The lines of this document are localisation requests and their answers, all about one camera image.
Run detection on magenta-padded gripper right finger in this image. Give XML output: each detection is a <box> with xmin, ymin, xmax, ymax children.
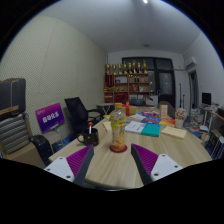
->
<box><xmin>130</xmin><ymin>143</ymin><xmax>184</xmax><ymax>186</ymax></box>

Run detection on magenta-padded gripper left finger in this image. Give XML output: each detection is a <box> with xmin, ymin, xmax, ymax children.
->
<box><xmin>43</xmin><ymin>144</ymin><xmax>95</xmax><ymax>187</ymax></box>

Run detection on yellow-labelled clear drink bottle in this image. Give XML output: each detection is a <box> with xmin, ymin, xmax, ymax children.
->
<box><xmin>109</xmin><ymin>108</ymin><xmax>128</xmax><ymax>153</ymax></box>

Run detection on black glossy chair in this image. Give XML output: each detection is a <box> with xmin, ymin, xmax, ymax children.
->
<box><xmin>29</xmin><ymin>134</ymin><xmax>56</xmax><ymax>167</ymax></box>

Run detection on pale yellow notebook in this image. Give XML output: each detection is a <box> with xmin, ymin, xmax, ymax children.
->
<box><xmin>160</xmin><ymin>125</ymin><xmax>188</xmax><ymax>140</ymax></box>

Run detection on teal book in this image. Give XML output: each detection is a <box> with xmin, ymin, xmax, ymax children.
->
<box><xmin>140</xmin><ymin>123</ymin><xmax>162</xmax><ymax>138</ymax></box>

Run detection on orange book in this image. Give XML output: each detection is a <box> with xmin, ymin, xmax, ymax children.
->
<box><xmin>158</xmin><ymin>117</ymin><xmax>177</xmax><ymax>127</ymax></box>

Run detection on white book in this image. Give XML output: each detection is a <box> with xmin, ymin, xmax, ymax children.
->
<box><xmin>124</xmin><ymin>120</ymin><xmax>147</xmax><ymax>135</ymax></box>

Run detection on purple sign board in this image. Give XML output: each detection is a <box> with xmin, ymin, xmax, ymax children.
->
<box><xmin>34</xmin><ymin>102</ymin><xmax>65</xmax><ymax>134</ymax></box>

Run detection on potted pink flowers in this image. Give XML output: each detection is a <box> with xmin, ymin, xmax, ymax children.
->
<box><xmin>174</xmin><ymin>107</ymin><xmax>188</xmax><ymax>130</ymax></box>

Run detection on blue printed book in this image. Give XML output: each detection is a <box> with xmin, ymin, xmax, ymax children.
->
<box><xmin>141</xmin><ymin>110</ymin><xmax>160</xmax><ymax>125</ymax></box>

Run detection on red-tipped white stirrer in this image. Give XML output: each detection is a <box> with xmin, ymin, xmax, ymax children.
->
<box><xmin>87</xmin><ymin>121</ymin><xmax>94</xmax><ymax>136</ymax></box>

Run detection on flat round red coaster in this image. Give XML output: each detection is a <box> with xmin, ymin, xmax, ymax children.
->
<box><xmin>109</xmin><ymin>143</ymin><xmax>129</xmax><ymax>154</ymax></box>

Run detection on orange standing box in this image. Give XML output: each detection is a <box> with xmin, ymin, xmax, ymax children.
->
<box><xmin>159</xmin><ymin>103</ymin><xmax>169</xmax><ymax>119</ymax></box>

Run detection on black office chair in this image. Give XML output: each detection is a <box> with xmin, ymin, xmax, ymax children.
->
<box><xmin>64</xmin><ymin>96</ymin><xmax>104</xmax><ymax>138</ymax></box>

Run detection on kraft paper notebook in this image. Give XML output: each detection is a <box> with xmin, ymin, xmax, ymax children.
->
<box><xmin>102</xmin><ymin>119</ymin><xmax>113</xmax><ymax>133</ymax></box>

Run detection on yellow gift box red ribbon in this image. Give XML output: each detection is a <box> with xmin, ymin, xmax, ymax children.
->
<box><xmin>114</xmin><ymin>100</ymin><xmax>137</xmax><ymax>117</ymax></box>

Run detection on cluttered side desk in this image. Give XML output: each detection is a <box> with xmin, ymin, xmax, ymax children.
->
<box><xmin>199</xmin><ymin>105</ymin><xmax>224</xmax><ymax>148</ymax></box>

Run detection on small round white table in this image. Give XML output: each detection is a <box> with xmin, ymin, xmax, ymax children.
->
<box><xmin>96</xmin><ymin>102</ymin><xmax>115</xmax><ymax>114</ymax></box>

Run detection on black computer monitor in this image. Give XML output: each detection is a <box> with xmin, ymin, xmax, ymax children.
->
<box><xmin>201</xmin><ymin>92</ymin><xmax>212</xmax><ymax>107</ymax></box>

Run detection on dark glass door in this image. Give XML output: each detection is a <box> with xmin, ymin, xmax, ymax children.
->
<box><xmin>121</xmin><ymin>56</ymin><xmax>176</xmax><ymax>108</ymax></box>

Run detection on wooden shelf unit with trophies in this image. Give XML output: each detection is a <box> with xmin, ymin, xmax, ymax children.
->
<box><xmin>103</xmin><ymin>59</ymin><xmax>151</xmax><ymax>104</ymax></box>

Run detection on white wall air conditioner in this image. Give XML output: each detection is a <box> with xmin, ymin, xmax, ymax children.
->
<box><xmin>184</xmin><ymin>56</ymin><xmax>198</xmax><ymax>71</ymax></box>

